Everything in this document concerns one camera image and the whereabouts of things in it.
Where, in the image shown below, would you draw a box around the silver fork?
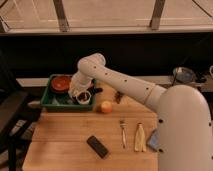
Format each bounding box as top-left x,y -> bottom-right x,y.
120,119 -> 126,149

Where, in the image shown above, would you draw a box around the green plastic tray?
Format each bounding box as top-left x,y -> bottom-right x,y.
40,74 -> 95,111

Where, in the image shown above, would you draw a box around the black remote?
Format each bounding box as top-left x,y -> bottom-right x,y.
87,136 -> 109,159

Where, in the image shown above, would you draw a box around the red bowl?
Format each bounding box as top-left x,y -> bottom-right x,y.
50,76 -> 71,93

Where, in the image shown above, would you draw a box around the dark red grape bunch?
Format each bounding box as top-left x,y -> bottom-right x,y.
114,91 -> 124,104

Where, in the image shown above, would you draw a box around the blue sponge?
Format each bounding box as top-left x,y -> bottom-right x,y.
147,130 -> 158,151

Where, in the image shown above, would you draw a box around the metal bowl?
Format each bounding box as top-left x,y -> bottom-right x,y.
173,67 -> 195,84

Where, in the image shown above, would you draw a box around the black chair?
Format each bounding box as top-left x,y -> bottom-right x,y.
0,52 -> 41,171

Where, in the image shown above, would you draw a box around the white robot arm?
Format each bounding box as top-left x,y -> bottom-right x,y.
70,53 -> 213,171

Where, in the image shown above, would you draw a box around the yellow red apple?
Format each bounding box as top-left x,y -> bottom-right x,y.
100,101 -> 112,114

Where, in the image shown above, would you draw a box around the white cup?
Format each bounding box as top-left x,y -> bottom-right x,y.
76,91 -> 91,105

